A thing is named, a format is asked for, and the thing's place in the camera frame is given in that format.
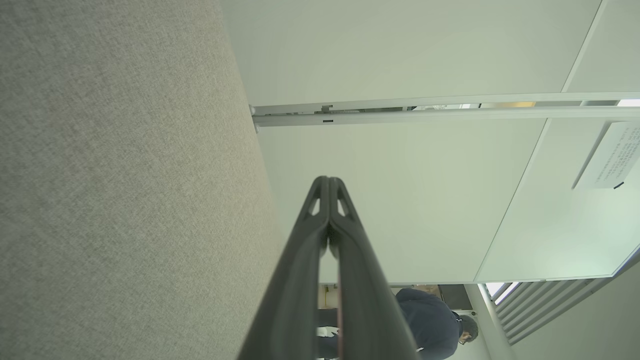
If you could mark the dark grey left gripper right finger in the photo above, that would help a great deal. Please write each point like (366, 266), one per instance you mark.
(365, 300)

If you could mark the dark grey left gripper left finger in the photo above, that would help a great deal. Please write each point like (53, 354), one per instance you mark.
(295, 300)

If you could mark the person in dark jacket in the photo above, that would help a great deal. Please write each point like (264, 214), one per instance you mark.
(430, 325)

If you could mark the grey window blinds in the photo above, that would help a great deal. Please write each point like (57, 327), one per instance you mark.
(540, 305)

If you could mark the white paper notice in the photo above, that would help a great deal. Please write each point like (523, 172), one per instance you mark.
(612, 155)

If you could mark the grey metal partition post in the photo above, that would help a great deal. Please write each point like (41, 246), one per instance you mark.
(450, 116)

